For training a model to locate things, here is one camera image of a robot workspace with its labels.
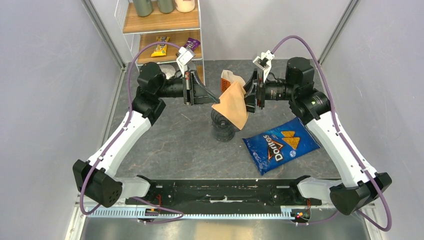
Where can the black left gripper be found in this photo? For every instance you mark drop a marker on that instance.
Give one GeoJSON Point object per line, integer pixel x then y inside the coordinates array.
{"type": "Point", "coordinates": [194, 92]}

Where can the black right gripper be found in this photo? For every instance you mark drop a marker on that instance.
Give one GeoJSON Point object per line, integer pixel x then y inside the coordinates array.
{"type": "Point", "coordinates": [255, 89]}

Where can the brown paper coffee filter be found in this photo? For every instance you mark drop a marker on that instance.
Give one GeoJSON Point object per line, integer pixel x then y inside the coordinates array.
{"type": "Point", "coordinates": [232, 105]}

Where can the orange coffee filter package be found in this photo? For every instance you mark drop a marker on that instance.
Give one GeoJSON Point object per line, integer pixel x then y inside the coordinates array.
{"type": "Point", "coordinates": [227, 78]}

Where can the black coffee dripper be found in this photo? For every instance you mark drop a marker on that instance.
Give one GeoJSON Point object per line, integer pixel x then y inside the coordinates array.
{"type": "Point", "coordinates": [221, 121]}

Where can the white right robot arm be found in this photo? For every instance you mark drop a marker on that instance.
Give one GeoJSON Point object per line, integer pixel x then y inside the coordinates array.
{"type": "Point", "coordinates": [334, 139]}

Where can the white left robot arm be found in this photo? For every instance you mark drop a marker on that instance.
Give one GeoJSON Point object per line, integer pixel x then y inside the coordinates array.
{"type": "Point", "coordinates": [129, 139]}

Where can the purple M&M's candy bag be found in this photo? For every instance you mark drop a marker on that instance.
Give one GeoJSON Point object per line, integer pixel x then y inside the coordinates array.
{"type": "Point", "coordinates": [192, 44]}

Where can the blue Doritos chip bag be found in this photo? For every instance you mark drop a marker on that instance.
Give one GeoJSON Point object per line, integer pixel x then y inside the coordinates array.
{"type": "Point", "coordinates": [280, 145]}

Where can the yellow M&M's candy bag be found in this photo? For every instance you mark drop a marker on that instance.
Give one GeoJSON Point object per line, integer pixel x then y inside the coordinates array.
{"type": "Point", "coordinates": [160, 49]}

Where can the cream pump lotion bottle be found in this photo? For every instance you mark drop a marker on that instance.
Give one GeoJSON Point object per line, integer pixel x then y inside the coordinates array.
{"type": "Point", "coordinates": [185, 6]}

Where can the green bottle middle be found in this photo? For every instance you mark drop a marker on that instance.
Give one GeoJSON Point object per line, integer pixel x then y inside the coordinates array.
{"type": "Point", "coordinates": [165, 6]}

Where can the green bottle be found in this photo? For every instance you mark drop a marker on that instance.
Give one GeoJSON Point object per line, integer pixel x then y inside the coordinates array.
{"type": "Point", "coordinates": [165, 6]}
{"type": "Point", "coordinates": [143, 8]}

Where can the green bottle left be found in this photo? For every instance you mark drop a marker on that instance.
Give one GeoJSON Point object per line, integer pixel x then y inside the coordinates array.
{"type": "Point", "coordinates": [143, 8]}

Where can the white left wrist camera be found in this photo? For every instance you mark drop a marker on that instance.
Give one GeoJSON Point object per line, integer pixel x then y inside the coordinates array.
{"type": "Point", "coordinates": [184, 57]}

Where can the aluminium rail frame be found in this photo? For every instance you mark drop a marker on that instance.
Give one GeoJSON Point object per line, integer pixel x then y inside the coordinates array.
{"type": "Point", "coordinates": [154, 201]}

